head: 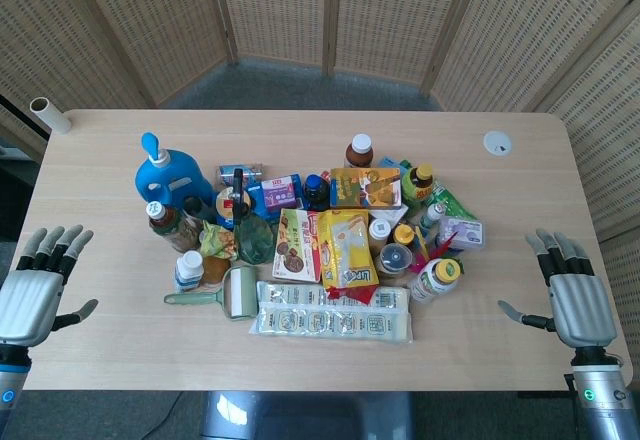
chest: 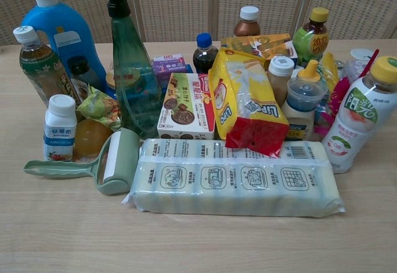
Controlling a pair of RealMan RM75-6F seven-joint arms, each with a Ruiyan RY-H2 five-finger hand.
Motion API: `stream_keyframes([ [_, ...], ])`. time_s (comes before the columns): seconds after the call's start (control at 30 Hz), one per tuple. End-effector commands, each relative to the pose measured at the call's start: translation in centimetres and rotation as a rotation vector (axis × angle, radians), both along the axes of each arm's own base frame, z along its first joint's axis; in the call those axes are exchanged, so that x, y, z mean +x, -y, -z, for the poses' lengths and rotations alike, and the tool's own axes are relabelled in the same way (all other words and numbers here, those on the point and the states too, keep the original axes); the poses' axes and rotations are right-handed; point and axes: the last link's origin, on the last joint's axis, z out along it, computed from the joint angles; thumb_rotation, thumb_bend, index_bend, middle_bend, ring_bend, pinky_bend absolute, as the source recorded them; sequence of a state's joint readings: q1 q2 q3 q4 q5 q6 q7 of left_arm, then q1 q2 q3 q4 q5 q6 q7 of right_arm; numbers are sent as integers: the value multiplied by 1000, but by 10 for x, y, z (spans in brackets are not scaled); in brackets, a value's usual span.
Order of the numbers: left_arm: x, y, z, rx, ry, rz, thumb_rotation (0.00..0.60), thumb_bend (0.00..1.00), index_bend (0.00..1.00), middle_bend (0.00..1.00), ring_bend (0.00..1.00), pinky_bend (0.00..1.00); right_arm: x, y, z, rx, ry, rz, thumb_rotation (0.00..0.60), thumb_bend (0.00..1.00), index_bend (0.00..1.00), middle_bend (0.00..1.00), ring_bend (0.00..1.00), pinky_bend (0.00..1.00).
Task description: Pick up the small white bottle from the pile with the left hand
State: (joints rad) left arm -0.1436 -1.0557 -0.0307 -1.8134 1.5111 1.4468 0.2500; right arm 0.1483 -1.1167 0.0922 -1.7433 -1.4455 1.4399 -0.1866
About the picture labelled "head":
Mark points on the brown bottle white cap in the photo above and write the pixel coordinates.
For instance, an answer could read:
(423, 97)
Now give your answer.
(359, 152)

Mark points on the dark green foil bag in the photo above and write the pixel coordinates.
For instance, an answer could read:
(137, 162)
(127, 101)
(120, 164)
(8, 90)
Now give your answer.
(255, 242)

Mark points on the blue snack package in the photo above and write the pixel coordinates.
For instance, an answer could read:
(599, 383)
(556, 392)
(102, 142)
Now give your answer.
(260, 200)

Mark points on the woven wooden folding screen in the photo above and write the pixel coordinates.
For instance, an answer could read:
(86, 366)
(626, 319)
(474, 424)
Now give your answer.
(390, 10)

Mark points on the chocolate cookie box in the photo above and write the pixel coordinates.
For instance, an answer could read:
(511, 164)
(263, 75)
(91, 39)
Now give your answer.
(295, 247)

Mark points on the green plastic packet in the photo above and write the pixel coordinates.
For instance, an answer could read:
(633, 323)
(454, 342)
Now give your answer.
(452, 205)

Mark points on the brown jar white lid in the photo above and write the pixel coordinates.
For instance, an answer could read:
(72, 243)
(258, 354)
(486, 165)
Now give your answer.
(167, 225)

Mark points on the white supplement bottle yellow label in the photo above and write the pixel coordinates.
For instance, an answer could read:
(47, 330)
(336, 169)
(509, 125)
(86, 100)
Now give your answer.
(432, 282)

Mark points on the white plastic tube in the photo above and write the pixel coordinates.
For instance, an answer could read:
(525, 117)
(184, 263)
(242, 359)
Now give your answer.
(50, 115)

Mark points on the silver drink can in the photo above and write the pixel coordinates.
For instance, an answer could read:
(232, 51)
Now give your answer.
(247, 171)

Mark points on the long white sachet pack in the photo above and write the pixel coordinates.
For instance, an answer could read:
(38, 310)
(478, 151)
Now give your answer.
(330, 322)
(295, 292)

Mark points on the green lint roller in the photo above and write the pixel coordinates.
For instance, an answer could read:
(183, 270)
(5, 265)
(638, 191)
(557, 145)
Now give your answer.
(240, 295)

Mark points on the brown round jar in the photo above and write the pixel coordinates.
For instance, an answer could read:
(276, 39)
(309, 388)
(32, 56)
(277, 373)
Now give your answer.
(216, 270)

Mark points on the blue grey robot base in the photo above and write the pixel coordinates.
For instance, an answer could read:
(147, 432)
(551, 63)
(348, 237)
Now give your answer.
(310, 417)

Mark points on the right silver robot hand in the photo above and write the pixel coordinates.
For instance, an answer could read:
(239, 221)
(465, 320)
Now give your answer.
(582, 310)

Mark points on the green yellow snack bag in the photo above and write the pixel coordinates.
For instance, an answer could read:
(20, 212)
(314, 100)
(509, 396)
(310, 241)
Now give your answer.
(218, 241)

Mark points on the light blue box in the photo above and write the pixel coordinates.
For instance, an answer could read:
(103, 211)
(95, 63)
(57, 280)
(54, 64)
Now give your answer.
(392, 162)

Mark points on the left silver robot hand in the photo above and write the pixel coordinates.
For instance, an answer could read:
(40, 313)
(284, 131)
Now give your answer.
(30, 300)

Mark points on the clear lid round jar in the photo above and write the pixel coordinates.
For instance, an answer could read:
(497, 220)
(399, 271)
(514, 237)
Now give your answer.
(394, 259)

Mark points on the white pill bottle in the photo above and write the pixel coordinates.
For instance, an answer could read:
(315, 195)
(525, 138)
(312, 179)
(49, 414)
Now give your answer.
(189, 270)

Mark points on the blue detergent jug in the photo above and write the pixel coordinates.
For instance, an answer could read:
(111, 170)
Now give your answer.
(167, 177)

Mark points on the purple small box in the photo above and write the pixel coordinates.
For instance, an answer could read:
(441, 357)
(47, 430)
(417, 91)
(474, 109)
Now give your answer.
(281, 192)

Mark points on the purple wet wipes box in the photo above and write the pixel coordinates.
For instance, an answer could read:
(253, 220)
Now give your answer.
(465, 235)

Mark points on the yellow cup red label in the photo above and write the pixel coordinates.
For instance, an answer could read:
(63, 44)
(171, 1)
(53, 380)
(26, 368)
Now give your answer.
(225, 207)

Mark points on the white paper packet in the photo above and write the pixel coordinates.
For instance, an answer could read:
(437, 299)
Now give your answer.
(395, 215)

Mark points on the gold yellow box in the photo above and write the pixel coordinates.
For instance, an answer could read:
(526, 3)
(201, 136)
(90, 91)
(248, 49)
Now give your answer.
(365, 189)

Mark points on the green bottle yellow cap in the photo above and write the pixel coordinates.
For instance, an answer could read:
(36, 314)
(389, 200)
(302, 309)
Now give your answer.
(417, 185)

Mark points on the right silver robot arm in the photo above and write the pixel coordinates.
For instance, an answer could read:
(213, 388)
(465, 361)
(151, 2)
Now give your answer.
(600, 395)

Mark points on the red small packet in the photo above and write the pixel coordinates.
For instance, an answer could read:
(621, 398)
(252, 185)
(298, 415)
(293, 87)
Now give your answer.
(352, 294)

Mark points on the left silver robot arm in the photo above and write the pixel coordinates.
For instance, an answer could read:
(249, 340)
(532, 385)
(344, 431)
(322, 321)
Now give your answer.
(11, 375)

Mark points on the dark blue bottle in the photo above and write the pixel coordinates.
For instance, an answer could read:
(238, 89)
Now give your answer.
(316, 192)

